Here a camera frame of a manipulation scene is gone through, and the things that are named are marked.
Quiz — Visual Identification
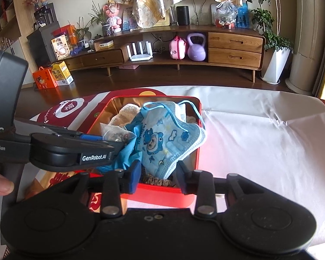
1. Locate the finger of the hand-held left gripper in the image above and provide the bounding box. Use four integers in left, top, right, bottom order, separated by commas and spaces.
70, 138, 117, 166
50, 129, 105, 141

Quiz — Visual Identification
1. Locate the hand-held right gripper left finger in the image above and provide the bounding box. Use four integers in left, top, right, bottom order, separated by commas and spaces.
47, 160, 142, 218

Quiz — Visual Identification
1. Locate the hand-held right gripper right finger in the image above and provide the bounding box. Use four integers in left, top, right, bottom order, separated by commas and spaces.
176, 160, 274, 218

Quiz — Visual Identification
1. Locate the brown scrunchie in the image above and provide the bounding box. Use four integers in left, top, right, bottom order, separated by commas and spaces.
139, 168, 176, 187

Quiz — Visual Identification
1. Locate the red tin box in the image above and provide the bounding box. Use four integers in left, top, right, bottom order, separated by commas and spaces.
87, 96, 206, 210

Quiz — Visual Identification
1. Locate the blue cartoon face mask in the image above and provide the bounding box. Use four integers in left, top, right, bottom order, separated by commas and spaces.
137, 100, 208, 180

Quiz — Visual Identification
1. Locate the person's left hand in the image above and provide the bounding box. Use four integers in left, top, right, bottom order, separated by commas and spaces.
0, 167, 15, 198

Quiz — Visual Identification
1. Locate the orange gift box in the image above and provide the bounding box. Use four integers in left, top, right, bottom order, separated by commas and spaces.
32, 66, 59, 90

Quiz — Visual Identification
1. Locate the cream towel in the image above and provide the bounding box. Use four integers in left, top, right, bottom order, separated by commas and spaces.
110, 103, 143, 126

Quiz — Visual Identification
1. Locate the black cabinet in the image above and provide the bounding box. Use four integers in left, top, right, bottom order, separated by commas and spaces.
26, 3, 71, 67

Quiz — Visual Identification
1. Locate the white yellow coffee box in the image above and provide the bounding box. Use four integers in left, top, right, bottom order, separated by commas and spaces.
51, 34, 71, 60

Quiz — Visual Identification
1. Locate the white maroon printed tablecloth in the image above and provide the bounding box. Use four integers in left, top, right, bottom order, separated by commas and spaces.
0, 85, 325, 260

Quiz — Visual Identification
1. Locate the small white box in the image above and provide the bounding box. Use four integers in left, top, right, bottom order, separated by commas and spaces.
94, 40, 115, 52

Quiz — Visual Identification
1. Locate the small potted plant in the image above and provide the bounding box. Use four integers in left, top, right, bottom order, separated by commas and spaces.
68, 16, 91, 49

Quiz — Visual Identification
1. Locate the white router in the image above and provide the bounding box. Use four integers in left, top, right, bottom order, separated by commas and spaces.
126, 41, 154, 62

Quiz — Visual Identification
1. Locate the plant in dark patterned pot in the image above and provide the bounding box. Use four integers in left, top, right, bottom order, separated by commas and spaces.
88, 1, 113, 36

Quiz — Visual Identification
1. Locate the pink doll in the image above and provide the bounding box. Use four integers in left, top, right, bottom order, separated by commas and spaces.
103, 0, 124, 33

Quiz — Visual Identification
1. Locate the pink case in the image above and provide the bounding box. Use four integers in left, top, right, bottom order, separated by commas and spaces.
169, 35, 187, 60

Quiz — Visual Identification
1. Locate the blue picture card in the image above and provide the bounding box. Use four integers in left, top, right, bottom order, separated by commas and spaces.
122, 5, 138, 31

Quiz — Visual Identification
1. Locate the purple kettlebell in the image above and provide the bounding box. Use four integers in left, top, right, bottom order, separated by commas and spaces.
186, 32, 207, 61

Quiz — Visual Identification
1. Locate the wooden TV cabinet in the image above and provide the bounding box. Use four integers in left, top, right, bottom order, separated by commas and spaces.
61, 24, 266, 83

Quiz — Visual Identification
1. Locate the large plant in white planter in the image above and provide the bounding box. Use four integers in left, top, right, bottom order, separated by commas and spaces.
241, 0, 294, 85

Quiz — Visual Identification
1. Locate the black speaker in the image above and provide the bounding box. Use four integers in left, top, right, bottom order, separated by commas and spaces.
177, 5, 190, 26

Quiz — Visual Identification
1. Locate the clear plastic bag of items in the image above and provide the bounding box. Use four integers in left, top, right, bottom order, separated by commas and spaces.
214, 0, 238, 29

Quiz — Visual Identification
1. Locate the white floor air conditioner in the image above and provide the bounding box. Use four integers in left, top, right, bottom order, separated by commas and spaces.
284, 0, 325, 96

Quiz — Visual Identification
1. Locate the wooden wall shelf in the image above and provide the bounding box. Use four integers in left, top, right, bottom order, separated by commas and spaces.
0, 0, 30, 57

